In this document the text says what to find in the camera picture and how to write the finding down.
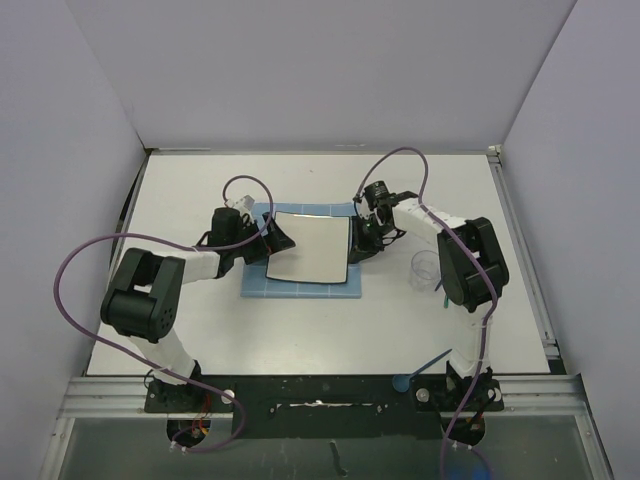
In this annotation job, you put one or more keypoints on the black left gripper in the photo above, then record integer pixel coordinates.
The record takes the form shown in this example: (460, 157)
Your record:
(274, 241)

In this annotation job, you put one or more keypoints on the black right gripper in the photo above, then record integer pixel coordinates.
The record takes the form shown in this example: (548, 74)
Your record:
(362, 248)

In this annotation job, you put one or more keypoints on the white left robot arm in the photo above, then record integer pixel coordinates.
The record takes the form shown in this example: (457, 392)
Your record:
(142, 299)

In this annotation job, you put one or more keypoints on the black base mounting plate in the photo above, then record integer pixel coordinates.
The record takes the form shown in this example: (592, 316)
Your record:
(336, 407)

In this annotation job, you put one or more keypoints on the aluminium table frame rail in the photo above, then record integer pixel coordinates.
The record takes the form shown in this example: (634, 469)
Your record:
(558, 393)

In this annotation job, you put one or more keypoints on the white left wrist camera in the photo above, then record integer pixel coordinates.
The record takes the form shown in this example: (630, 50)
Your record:
(243, 204)

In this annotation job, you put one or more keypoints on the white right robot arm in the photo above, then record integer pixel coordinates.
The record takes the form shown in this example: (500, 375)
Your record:
(473, 271)

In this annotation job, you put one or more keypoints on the square white plate dark rim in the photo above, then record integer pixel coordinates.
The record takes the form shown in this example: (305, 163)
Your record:
(320, 254)

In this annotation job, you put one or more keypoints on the clear drinking glass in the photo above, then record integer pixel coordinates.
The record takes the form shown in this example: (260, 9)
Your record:
(425, 271)

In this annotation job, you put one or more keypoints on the blue plastic spoon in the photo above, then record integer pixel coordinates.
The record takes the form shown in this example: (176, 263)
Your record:
(402, 382)

